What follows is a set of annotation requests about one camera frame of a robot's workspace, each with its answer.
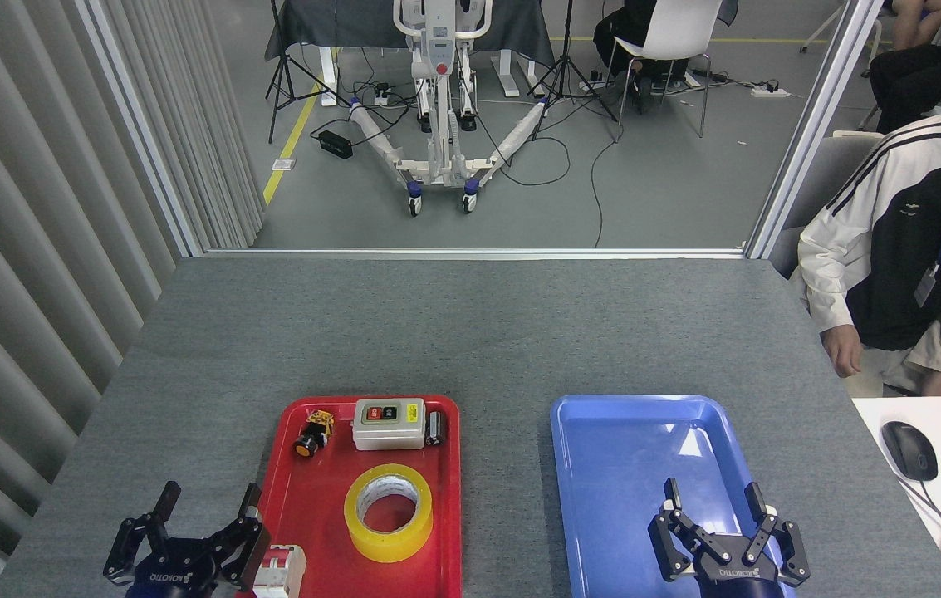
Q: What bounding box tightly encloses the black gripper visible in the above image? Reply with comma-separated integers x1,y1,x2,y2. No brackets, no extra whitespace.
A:
103,481,271,598
648,478,812,598

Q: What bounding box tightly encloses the yellow tape roll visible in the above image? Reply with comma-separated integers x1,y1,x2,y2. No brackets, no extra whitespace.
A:
343,463,435,565

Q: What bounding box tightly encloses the person's hand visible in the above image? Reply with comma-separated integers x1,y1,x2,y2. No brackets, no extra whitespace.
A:
820,323,865,380

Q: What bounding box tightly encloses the white circuit breaker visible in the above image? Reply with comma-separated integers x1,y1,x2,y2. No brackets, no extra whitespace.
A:
252,543,308,598

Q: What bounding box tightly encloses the blue plastic tray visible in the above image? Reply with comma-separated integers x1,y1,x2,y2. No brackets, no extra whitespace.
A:
550,394,796,598

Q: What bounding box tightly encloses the red plastic tray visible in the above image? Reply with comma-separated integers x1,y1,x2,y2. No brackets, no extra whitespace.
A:
252,395,463,598

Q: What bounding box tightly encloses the yellow push button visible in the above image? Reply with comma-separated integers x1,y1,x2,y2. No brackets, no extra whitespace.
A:
293,408,336,460

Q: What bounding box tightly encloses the black computer mouse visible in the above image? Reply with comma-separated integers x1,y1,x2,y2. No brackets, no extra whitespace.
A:
880,420,940,483

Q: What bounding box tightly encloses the person in white jacket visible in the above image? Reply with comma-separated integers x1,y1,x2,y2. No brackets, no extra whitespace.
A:
796,105,941,399

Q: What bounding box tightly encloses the grey chair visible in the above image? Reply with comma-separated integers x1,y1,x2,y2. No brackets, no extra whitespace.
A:
768,130,887,280

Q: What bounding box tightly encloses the black power adapter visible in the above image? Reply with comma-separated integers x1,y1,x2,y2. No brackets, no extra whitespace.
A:
317,130,355,160

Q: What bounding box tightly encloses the black tripod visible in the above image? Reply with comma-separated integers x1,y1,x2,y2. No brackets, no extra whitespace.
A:
527,0,621,143
264,0,351,145

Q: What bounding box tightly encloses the person in dark trousers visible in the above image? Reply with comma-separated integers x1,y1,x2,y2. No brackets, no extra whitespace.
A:
868,0,941,135

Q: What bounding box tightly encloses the white chair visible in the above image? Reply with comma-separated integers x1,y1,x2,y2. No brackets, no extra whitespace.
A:
606,0,725,139

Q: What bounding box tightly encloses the person on white chair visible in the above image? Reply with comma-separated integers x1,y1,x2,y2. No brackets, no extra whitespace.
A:
592,0,742,114

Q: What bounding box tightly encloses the table with dark cloth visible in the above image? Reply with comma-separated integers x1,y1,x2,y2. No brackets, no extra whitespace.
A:
264,0,556,108

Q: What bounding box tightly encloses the white wheeled stand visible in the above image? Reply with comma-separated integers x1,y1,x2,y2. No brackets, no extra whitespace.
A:
347,0,552,219

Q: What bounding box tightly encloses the grey switch box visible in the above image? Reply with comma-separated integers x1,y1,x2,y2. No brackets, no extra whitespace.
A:
351,397,427,452

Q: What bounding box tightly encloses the black floor cable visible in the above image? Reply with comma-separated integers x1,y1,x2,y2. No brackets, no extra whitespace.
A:
590,123,622,249

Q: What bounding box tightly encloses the silver rail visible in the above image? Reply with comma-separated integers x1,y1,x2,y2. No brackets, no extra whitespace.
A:
202,246,750,261

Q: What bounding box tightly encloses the silver post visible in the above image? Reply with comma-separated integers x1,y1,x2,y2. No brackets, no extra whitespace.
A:
743,0,887,261

